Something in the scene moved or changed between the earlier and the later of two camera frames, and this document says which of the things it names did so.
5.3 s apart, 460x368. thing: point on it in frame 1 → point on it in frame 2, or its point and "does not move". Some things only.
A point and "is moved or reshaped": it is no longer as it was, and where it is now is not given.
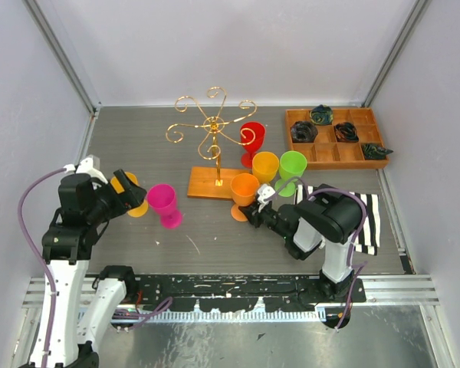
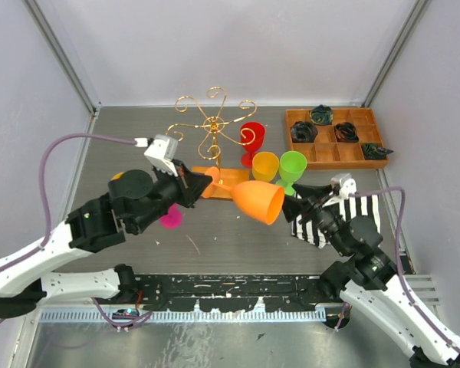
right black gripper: [251, 215] → [291, 206]
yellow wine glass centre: [264, 166] does not move
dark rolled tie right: [372, 152] does not move
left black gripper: [134, 194] → [185, 182]
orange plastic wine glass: [244, 189] is moved or reshaped
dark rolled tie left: [303, 132] does not move
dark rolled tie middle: [346, 132] does not move
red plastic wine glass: [252, 135] does not move
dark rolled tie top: [323, 114] does not move
